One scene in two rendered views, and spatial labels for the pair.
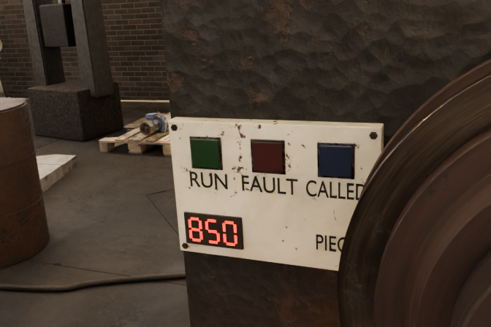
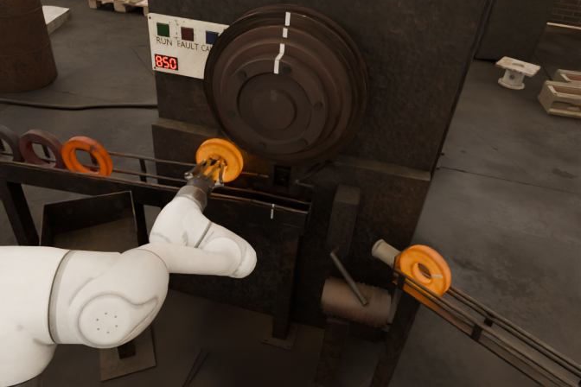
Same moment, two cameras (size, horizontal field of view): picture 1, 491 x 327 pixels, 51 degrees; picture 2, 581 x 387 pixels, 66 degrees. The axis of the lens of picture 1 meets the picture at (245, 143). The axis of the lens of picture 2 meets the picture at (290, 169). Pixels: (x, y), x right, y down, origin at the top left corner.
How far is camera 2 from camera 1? 0.86 m
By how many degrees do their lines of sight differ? 22
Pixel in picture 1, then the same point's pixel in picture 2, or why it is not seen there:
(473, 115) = (239, 29)
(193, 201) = (158, 49)
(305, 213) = (201, 57)
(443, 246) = (227, 66)
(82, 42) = not seen: outside the picture
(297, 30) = not seen: outside the picture
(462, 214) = (233, 58)
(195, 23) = not seen: outside the picture
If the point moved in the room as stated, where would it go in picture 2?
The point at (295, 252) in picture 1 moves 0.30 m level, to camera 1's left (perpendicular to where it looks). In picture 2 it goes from (198, 72) to (99, 70)
